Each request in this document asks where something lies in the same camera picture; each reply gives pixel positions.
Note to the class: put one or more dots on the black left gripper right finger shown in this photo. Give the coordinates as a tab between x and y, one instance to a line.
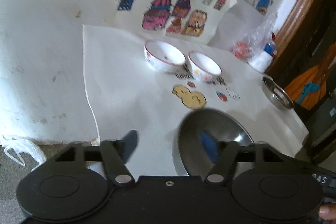
225	156

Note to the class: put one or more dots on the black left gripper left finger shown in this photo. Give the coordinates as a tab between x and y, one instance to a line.
112	154

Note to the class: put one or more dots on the large steel bowl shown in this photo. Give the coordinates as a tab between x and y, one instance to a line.
200	139

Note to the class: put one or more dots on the white bowl red rim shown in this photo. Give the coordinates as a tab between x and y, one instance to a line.
202	67
163	57

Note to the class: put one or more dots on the person's right hand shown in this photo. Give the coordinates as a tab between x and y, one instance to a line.
328	212

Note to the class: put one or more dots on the orange cloth with teal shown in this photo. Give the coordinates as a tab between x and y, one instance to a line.
309	88

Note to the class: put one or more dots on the small steel plate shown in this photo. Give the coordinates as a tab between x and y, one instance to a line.
276	95

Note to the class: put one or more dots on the white printed cloth mat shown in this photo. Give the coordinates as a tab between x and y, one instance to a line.
124	93

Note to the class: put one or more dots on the white bottle with blue cap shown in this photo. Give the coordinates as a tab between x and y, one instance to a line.
263	59

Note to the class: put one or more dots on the white plastic bag on floor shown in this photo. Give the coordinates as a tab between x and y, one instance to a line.
14	147

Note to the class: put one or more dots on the clear plastic bag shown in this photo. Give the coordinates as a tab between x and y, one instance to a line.
255	36

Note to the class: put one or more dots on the red round object in bag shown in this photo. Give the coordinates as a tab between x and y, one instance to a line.
241	50

